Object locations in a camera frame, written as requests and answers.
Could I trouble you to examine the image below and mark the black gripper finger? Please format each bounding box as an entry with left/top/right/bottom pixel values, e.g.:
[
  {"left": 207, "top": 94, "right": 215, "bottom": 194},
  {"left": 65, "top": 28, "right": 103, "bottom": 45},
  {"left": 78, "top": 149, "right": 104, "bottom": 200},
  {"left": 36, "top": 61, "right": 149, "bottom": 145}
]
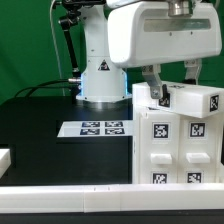
[
  {"left": 184, "top": 59, "right": 202, "bottom": 84},
  {"left": 142, "top": 64, "right": 168, "bottom": 99}
]

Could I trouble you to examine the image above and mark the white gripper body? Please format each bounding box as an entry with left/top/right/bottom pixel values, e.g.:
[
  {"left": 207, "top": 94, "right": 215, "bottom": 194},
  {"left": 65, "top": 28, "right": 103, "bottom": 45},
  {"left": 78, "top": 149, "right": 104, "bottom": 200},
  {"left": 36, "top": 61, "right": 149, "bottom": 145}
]
[{"left": 106, "top": 0, "right": 222, "bottom": 68}]

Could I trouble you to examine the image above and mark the white box with tags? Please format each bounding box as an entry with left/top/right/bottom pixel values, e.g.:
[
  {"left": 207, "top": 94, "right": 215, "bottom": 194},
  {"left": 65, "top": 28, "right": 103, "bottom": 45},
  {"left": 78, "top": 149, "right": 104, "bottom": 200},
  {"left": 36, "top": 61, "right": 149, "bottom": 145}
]
[{"left": 133, "top": 81, "right": 224, "bottom": 118}]

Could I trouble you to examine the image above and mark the white door panel with tag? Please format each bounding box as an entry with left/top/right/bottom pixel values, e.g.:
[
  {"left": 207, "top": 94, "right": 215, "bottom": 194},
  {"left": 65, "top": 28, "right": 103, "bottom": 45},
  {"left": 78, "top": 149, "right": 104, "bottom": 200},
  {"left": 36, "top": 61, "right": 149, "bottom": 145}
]
[{"left": 139, "top": 110, "right": 180, "bottom": 184}]

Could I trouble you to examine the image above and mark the white cabinet body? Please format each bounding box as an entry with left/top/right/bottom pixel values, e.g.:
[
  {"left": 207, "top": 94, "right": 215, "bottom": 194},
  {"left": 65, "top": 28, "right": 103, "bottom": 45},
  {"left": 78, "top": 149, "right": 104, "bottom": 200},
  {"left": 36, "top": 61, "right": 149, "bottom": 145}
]
[{"left": 132, "top": 106, "right": 223, "bottom": 184}]

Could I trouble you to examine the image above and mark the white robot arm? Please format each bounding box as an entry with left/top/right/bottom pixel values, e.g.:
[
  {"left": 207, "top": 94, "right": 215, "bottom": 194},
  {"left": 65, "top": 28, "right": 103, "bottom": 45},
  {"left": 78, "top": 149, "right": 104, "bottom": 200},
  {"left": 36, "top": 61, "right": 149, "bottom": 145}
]
[{"left": 81, "top": 0, "right": 222, "bottom": 102}]

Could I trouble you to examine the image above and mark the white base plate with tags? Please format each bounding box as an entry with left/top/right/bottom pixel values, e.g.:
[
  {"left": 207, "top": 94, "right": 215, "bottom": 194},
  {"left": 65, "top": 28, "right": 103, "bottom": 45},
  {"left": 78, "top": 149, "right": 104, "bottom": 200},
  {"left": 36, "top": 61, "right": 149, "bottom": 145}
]
[{"left": 58, "top": 120, "right": 133, "bottom": 138}]

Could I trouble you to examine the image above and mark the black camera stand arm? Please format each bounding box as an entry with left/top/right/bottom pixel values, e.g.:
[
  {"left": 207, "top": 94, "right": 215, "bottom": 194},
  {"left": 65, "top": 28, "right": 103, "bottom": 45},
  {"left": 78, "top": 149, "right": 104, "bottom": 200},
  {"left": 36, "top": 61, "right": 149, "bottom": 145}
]
[{"left": 59, "top": 0, "right": 81, "bottom": 80}]

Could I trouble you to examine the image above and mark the black cable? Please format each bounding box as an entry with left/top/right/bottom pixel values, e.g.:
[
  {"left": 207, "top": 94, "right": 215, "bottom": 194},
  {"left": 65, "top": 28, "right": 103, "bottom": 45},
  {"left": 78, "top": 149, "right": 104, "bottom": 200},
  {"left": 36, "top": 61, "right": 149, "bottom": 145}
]
[{"left": 13, "top": 78, "right": 82, "bottom": 98}]

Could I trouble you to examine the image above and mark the white left boundary rail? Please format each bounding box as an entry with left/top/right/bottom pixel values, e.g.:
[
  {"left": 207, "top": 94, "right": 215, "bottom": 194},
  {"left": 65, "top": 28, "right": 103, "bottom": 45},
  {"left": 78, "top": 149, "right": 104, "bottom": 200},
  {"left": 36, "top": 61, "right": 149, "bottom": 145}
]
[{"left": 0, "top": 149, "right": 11, "bottom": 178}]

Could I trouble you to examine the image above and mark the white boundary rail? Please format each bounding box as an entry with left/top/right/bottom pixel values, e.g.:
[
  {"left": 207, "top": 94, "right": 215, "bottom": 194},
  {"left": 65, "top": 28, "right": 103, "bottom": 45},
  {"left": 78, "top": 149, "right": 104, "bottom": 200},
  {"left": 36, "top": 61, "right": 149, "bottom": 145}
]
[
  {"left": 0, "top": 149, "right": 11, "bottom": 178},
  {"left": 0, "top": 183, "right": 224, "bottom": 214}
]

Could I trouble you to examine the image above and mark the white front boundary rail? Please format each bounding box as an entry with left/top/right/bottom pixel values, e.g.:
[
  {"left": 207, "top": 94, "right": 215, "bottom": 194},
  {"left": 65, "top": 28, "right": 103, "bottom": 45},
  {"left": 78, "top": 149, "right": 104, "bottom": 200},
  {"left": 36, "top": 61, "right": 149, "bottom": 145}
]
[{"left": 0, "top": 183, "right": 224, "bottom": 214}]

